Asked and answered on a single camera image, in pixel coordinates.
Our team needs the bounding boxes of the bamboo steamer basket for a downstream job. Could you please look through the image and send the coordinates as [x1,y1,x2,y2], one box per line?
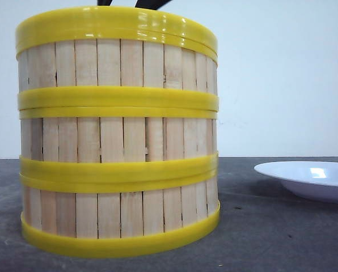
[17,39,219,119]
[20,117,218,192]
[20,171,220,258]

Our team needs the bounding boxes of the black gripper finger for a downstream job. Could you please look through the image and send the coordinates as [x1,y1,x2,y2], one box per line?
[97,0,112,6]
[135,0,171,10]

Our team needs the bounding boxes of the woven bamboo steamer lid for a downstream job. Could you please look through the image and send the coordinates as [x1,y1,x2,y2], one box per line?
[15,6,218,61]

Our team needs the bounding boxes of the white plate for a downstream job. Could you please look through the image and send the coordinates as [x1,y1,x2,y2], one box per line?
[254,161,338,203]

